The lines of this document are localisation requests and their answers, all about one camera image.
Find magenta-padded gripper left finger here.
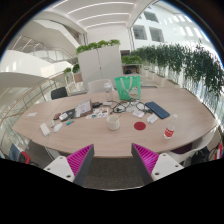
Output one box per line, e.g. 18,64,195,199
43,143,95,187

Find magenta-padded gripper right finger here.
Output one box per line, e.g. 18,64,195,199
131,143,185,186

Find clear red-labelled water bottle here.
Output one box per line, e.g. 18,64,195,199
163,113,179,140

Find small white oblong gadget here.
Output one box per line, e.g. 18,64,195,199
53,123,64,133

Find white charger block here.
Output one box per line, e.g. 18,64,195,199
39,122,51,137

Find flat round red coaster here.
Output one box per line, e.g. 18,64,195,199
133,121,147,131

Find small white carton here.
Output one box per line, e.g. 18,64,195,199
132,109,145,119
146,114,159,124

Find black flat wallet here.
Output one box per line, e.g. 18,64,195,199
53,108,77,122

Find colourful sticker sheet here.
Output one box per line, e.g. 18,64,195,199
85,107,110,120

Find white grid-patterned mug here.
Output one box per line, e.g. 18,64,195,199
106,114,121,132

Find black chair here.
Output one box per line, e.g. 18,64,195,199
50,86,69,101

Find glass railing with wooden handrail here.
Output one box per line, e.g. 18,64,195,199
0,70,79,134

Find green cat-print tote bag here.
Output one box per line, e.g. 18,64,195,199
114,75,142,102

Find clear lidded plastic tumbler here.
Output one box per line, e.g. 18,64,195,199
103,82,114,103

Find row of green hedge plants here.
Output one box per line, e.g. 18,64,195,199
130,41,224,101

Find wooden shelf with plants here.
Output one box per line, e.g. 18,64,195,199
121,54,144,76

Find white cabinet topped with plants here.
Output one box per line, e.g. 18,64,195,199
75,39,124,91

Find ceiling strip lights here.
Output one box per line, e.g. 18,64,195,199
51,0,134,29

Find black cable tangle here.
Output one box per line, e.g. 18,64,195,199
111,99,151,115

